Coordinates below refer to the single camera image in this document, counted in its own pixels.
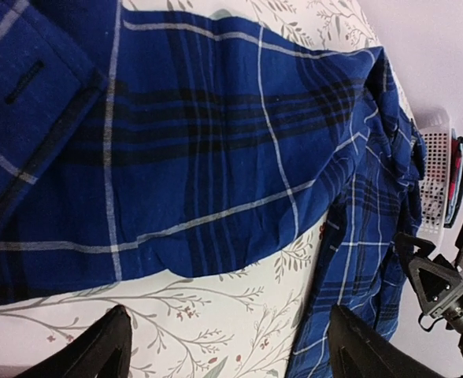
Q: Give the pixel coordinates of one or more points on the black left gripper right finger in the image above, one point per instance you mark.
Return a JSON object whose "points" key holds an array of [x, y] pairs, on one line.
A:
{"points": [[357, 350]]}

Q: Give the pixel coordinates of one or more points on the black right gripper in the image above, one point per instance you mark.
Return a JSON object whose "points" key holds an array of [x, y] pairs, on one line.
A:
{"points": [[437, 284]]}

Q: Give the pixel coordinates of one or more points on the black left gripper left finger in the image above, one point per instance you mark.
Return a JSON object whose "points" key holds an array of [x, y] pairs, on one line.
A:
{"points": [[103, 350]]}

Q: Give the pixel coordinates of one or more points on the blue plaid long sleeve shirt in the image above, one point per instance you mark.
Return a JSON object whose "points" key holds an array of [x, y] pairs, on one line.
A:
{"points": [[137, 142]]}

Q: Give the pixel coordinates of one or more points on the floral patterned table mat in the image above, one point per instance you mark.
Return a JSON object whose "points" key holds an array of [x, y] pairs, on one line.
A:
{"points": [[238, 323]]}

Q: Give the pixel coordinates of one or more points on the white plastic laundry basket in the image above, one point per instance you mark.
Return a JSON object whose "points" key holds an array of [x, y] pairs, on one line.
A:
{"points": [[434, 127]]}

